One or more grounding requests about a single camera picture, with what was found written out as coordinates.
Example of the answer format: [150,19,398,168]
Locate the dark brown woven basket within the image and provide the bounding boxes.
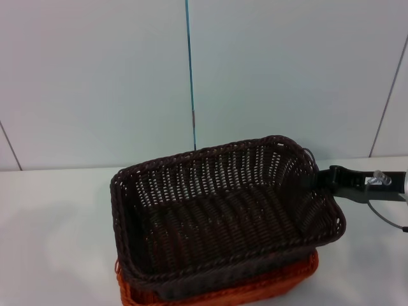
[110,135,347,302]

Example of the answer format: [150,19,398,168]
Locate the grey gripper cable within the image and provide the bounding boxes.
[365,180,408,234]

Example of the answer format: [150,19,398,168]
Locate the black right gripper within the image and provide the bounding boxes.
[314,164,407,203]

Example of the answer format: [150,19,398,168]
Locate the orange woven plastic basket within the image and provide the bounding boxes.
[113,248,320,306]

